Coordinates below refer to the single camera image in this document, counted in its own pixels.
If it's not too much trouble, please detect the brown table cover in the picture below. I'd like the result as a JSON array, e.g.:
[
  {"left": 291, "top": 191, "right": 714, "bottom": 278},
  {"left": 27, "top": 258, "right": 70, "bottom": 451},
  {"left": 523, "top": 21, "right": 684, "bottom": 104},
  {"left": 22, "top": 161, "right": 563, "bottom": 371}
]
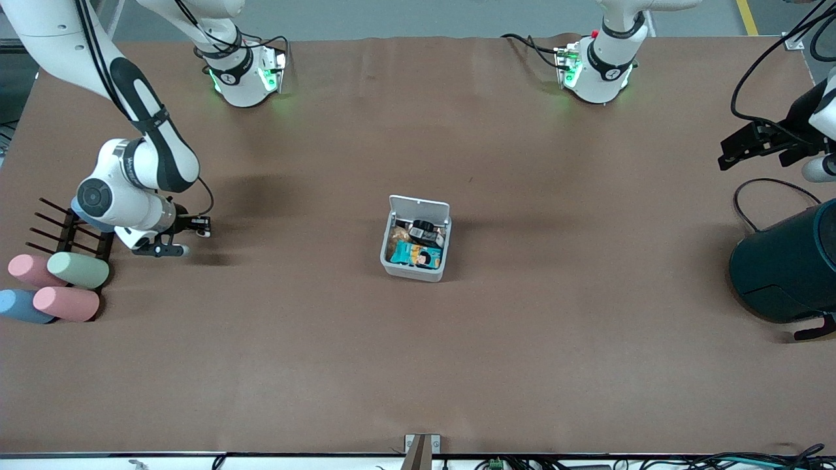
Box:
[{"left": 0, "top": 34, "right": 836, "bottom": 456}]

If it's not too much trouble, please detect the teal snack packet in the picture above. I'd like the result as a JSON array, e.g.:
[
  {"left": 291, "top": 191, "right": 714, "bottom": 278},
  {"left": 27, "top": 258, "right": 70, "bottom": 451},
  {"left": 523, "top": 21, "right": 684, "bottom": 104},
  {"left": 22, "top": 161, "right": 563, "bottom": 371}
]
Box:
[{"left": 391, "top": 242, "right": 445, "bottom": 270}]

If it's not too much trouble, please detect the black gold-print snack wrapper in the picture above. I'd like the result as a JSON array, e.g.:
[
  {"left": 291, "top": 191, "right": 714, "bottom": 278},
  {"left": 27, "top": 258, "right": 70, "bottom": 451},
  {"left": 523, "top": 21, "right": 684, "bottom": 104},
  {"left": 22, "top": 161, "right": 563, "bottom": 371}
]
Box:
[{"left": 411, "top": 220, "right": 447, "bottom": 249}]

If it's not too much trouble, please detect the metal table bracket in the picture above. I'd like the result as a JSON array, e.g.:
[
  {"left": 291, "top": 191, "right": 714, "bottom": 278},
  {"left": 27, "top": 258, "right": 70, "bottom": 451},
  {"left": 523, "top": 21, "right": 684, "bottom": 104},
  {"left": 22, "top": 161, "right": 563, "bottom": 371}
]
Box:
[{"left": 404, "top": 433, "right": 442, "bottom": 470}]

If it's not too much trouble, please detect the black cable at arm base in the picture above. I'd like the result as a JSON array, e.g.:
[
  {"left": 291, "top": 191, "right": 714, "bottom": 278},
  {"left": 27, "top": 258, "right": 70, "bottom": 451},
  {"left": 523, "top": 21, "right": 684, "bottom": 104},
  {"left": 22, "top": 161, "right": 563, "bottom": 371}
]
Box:
[
  {"left": 173, "top": 0, "right": 289, "bottom": 66},
  {"left": 501, "top": 33, "right": 564, "bottom": 70}
]

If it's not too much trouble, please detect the dark teal round trash can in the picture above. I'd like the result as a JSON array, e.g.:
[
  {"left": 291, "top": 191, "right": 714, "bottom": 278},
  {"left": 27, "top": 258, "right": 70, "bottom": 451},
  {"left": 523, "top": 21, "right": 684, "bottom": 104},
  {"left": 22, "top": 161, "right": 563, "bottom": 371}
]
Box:
[{"left": 730, "top": 198, "right": 836, "bottom": 342}]

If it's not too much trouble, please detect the blue foam cylinder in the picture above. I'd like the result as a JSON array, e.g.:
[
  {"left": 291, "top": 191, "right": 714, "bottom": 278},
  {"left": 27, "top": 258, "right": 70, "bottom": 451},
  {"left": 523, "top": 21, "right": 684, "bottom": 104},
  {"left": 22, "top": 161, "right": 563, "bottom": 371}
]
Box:
[
  {"left": 0, "top": 289, "right": 57, "bottom": 325},
  {"left": 71, "top": 198, "right": 117, "bottom": 234}
]

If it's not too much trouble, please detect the small grey lidded bin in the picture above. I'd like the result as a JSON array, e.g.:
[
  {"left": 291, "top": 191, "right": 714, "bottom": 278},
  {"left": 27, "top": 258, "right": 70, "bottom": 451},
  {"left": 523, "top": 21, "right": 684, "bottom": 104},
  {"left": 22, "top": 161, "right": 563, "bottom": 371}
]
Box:
[{"left": 380, "top": 195, "right": 453, "bottom": 283}]

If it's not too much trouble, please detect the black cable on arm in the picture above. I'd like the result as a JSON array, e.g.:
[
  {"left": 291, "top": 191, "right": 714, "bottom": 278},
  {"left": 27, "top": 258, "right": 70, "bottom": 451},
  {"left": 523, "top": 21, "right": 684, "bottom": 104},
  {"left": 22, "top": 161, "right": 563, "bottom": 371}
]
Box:
[
  {"left": 72, "top": 0, "right": 216, "bottom": 219},
  {"left": 730, "top": 0, "right": 836, "bottom": 126}
]

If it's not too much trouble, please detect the black wire rack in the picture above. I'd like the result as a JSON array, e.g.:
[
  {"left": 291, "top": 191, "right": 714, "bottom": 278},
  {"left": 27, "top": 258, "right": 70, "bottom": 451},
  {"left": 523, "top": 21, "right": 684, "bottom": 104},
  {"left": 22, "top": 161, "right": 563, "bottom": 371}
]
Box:
[{"left": 29, "top": 197, "right": 116, "bottom": 262}]

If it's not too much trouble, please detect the green-lit base connector box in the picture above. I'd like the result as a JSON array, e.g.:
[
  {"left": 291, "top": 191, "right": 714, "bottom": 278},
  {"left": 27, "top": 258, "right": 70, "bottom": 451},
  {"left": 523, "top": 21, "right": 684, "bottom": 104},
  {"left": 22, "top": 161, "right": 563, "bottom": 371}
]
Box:
[
  {"left": 555, "top": 43, "right": 584, "bottom": 89},
  {"left": 257, "top": 50, "right": 289, "bottom": 95}
]

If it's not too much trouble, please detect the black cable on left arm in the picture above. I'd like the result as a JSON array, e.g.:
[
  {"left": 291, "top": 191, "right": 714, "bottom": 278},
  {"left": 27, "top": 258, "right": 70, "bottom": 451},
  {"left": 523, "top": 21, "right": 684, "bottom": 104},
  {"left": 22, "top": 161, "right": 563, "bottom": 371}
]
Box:
[{"left": 730, "top": 0, "right": 836, "bottom": 126}]

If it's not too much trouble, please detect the brown crumpled wrapper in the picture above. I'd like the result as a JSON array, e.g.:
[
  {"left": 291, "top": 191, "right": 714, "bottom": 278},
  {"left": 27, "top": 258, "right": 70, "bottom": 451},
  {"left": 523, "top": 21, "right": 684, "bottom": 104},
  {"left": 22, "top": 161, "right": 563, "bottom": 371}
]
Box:
[{"left": 385, "top": 222, "right": 413, "bottom": 260}]

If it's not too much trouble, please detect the black looped cable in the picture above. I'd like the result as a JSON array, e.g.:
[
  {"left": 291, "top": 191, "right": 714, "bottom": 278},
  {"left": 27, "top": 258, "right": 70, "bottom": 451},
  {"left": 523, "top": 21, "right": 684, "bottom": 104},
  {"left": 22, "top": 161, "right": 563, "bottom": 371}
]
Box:
[{"left": 733, "top": 178, "right": 822, "bottom": 234}]

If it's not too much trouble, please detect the green foam cylinder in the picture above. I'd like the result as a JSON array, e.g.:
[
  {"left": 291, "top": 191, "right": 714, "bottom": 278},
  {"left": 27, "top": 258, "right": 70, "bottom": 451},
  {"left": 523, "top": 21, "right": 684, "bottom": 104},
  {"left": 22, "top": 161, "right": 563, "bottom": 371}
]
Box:
[{"left": 47, "top": 251, "right": 111, "bottom": 290}]

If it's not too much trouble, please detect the black cable bundle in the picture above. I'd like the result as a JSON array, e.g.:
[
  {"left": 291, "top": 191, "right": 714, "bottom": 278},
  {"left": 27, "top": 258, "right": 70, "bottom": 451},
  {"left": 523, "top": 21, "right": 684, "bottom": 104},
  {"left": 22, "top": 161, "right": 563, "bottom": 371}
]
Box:
[{"left": 679, "top": 444, "right": 836, "bottom": 470}]

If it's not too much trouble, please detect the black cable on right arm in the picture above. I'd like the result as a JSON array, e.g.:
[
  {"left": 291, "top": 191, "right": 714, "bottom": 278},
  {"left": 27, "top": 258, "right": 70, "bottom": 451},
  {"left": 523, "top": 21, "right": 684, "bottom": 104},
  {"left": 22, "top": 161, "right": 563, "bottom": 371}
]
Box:
[{"left": 72, "top": 0, "right": 216, "bottom": 219}]

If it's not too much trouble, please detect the pink foam cylinder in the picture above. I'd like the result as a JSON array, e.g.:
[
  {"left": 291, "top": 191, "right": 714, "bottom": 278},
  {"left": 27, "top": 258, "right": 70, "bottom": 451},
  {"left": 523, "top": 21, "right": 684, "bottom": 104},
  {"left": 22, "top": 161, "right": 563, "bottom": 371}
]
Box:
[
  {"left": 33, "top": 286, "right": 101, "bottom": 323},
  {"left": 8, "top": 253, "right": 53, "bottom": 289}
]

